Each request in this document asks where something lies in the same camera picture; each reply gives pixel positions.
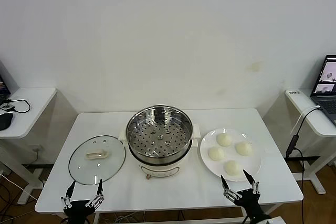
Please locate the white side table with label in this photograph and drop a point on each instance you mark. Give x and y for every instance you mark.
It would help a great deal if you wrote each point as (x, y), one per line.
(302, 103)

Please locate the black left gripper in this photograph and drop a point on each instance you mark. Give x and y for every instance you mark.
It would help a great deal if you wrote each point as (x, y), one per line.
(78, 208)

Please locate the silver right wrist box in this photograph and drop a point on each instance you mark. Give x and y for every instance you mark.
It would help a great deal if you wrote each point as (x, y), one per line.
(267, 220)

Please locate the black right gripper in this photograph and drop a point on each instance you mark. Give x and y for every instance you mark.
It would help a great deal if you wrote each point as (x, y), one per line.
(249, 203)

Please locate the white wall socket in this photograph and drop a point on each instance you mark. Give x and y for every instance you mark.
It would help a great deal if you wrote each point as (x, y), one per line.
(35, 150)

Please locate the black open laptop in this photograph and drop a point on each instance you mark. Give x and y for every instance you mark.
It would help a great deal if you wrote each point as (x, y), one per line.
(3, 87)

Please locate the stainless steel steamer basket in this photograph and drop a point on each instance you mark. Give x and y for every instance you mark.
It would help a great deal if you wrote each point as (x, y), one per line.
(160, 159)

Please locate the white main table frame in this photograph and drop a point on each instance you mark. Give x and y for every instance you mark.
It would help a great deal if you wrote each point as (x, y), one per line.
(168, 220)

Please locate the grey open laptop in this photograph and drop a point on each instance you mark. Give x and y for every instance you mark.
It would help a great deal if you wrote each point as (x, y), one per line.
(328, 103)

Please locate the cream electric cooker base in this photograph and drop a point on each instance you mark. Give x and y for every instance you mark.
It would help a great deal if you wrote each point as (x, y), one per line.
(162, 169)

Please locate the white steamed baozi bun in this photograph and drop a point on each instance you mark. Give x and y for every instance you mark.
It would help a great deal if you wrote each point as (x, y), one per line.
(223, 140)
(244, 148)
(232, 167)
(216, 153)

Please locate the round glass pot lid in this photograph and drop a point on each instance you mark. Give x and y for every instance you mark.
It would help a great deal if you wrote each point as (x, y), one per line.
(105, 166)

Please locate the black computer mouse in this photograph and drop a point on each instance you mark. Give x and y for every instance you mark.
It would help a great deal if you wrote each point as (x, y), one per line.
(5, 120)

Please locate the small white label sticker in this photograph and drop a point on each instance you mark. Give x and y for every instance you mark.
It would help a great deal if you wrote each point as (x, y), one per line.
(294, 93)

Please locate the round white plate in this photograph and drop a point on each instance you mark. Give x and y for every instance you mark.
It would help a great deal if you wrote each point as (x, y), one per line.
(249, 166)

